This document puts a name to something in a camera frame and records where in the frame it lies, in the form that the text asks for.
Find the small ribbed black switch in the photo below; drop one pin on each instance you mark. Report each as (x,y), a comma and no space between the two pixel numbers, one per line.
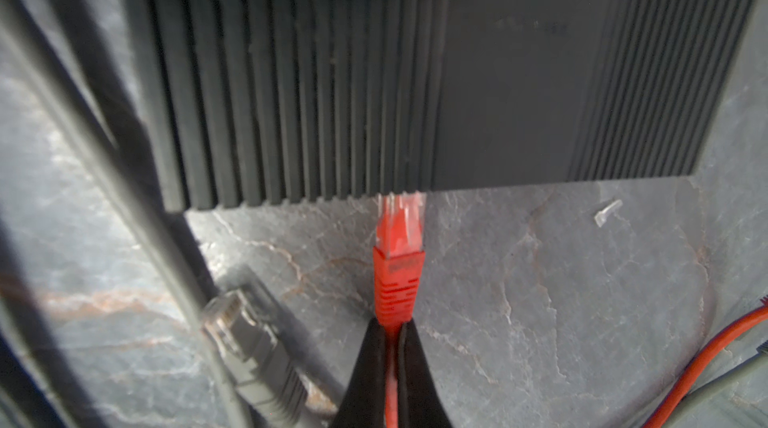
(248,102)

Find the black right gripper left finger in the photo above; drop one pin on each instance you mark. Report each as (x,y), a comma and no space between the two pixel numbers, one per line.
(363,404)

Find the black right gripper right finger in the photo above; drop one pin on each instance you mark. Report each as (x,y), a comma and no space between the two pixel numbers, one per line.
(419,405)

